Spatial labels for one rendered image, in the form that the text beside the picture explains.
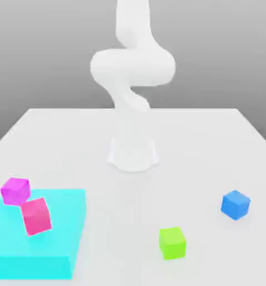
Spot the large cyan box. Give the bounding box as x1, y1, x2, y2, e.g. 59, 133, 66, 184
0, 189, 87, 280

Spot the small magenta cube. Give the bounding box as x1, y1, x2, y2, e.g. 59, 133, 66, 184
0, 177, 31, 206

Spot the small blue cube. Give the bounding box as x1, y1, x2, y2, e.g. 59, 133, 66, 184
220, 189, 251, 221

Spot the small pink cube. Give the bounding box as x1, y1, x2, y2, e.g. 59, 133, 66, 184
21, 197, 53, 237

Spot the small green cube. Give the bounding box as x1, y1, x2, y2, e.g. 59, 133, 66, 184
158, 226, 187, 261

